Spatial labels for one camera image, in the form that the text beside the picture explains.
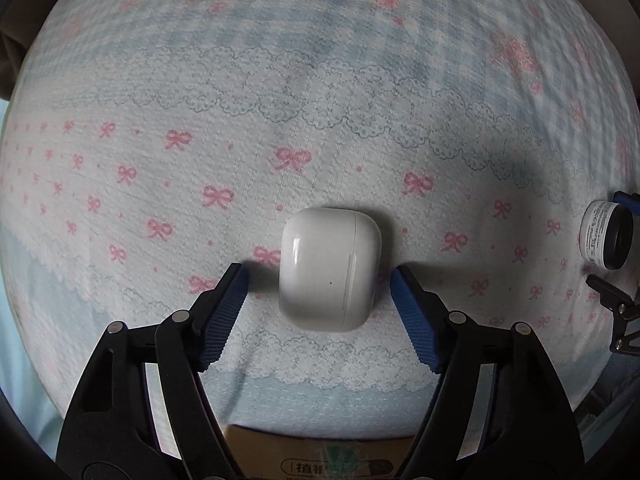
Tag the bow-print checked bedsheet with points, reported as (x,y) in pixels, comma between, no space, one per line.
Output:
(300,110)

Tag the white earbuds case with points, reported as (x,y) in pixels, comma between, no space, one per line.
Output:
(327,270)

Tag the cardboard box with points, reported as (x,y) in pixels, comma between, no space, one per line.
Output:
(280,449)

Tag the grey-brown window curtain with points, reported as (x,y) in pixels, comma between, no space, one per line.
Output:
(10,60)

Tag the black-lid white jar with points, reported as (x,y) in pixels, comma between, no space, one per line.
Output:
(595,235)

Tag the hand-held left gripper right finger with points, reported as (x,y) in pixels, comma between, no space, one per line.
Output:
(415,320)

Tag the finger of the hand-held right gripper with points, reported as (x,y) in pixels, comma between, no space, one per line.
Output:
(626,199)
(620,302)

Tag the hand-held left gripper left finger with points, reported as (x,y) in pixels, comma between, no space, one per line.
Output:
(225,315)

